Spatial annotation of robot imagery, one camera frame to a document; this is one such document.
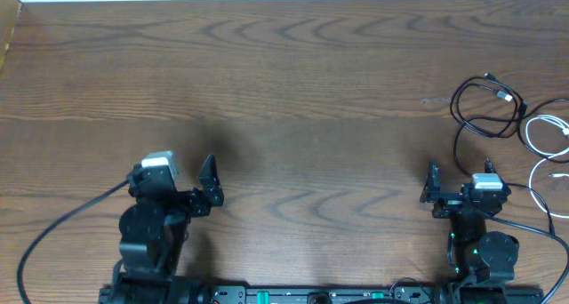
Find white USB cable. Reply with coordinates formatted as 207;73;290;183
524;113;569;220

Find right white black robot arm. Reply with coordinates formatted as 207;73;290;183
420;162;519;303

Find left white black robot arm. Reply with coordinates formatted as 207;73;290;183
99;151;224;304

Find right black camera cable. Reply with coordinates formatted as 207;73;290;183
477;208;569;304

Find black camera cable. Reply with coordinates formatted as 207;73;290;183
477;208;569;304
16;178;132;304

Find left black camera cable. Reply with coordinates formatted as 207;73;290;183
16;178;132;304

